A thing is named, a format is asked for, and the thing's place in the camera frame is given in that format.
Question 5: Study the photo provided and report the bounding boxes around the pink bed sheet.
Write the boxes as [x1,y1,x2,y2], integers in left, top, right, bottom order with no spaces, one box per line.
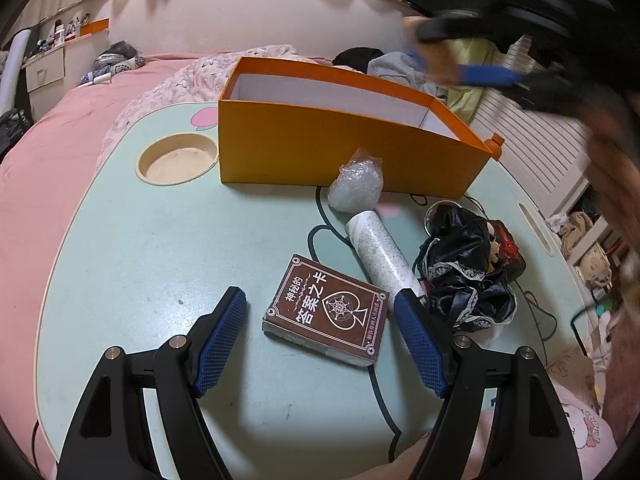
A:
[0,57,201,466]

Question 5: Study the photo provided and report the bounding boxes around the red and black card pack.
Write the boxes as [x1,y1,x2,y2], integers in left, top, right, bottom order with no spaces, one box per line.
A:
[487,220,527,281]

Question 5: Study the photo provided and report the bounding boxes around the light green lap table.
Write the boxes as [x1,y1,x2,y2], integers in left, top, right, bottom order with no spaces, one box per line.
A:
[34,100,596,480]

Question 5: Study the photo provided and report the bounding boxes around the beige cloth pile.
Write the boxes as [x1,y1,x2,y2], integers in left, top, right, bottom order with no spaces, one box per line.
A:
[547,210,613,281]

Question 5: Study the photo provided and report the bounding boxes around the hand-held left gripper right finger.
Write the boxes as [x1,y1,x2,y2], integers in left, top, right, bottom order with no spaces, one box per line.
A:
[393,290,583,480]

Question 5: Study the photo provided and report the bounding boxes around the grey clothes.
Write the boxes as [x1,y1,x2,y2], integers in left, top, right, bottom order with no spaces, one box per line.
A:
[367,51,436,96]

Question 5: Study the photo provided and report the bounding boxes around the person's right forearm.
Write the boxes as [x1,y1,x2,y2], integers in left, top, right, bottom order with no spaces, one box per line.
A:
[580,100,640,441]

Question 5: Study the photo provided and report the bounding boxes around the white louvered door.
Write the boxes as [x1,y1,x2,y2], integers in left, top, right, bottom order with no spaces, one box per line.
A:
[470,35,596,206]

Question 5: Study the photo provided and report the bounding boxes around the dark grey bundle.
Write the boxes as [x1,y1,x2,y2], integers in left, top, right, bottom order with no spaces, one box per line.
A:
[94,41,141,67]

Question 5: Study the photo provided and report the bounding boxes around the black clothes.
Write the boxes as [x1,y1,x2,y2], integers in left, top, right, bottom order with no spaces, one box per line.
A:
[332,47,385,68]

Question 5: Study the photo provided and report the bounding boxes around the printed pink pyjama clothing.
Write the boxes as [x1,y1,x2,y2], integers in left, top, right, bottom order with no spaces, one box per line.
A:
[390,355,618,480]

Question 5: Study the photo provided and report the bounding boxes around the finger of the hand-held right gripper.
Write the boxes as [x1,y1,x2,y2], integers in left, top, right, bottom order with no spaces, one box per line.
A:
[457,62,581,111]
[415,10,501,43]

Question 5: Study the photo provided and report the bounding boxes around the dark grey bag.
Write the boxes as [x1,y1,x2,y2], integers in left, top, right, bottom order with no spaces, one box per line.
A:
[0,110,33,161]

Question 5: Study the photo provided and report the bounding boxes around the speckled grey paper roll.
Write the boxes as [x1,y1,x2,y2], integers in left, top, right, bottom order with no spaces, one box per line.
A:
[345,210,427,306]

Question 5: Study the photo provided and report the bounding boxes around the black lace-trimmed cloth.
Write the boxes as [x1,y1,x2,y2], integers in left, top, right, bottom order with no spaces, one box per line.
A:
[417,207,518,333]

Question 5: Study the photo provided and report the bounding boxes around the blue white patterned pouch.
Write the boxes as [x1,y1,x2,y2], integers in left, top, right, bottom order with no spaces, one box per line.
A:
[80,56,148,86]

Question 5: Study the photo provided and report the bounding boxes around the white nightstand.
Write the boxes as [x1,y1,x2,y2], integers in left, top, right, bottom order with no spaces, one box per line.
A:
[22,45,68,93]

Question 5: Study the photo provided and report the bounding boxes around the pink floral duvet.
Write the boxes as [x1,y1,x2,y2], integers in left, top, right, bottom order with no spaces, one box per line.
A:
[102,45,321,161]

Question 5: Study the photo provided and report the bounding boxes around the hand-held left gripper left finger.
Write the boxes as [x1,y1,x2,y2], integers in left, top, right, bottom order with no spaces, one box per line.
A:
[56,286,249,480]

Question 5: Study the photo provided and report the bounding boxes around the cluster of small bottles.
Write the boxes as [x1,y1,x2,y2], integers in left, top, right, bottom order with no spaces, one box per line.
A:
[35,15,83,56]

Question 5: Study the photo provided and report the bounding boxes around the clear bag of beads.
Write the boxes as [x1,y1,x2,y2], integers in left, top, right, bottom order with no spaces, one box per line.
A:
[327,148,385,213]

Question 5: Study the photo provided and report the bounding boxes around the light green cloth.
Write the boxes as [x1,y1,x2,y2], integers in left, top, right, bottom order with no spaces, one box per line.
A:
[440,40,496,121]

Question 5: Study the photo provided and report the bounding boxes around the orange cardboard box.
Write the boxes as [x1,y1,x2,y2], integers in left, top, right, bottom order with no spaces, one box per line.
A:
[217,56,493,200]

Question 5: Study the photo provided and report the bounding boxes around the white rolled mat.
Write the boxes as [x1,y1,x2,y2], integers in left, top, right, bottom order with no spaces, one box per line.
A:
[0,27,32,116]

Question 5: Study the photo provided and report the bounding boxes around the brown card box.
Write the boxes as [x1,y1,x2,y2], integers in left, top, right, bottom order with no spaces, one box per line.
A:
[261,253,390,368]

